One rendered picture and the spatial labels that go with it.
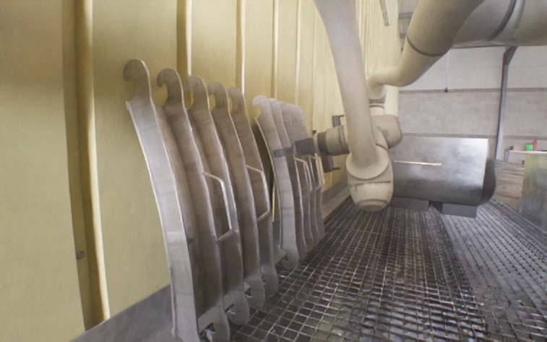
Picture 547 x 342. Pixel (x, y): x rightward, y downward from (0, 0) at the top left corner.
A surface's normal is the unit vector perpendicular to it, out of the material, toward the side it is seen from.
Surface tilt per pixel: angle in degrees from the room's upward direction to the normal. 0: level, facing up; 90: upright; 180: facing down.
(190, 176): 90
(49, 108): 90
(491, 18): 140
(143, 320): 90
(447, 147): 92
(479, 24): 151
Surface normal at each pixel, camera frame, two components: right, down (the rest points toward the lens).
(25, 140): 0.90, 0.07
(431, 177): -0.59, 0.07
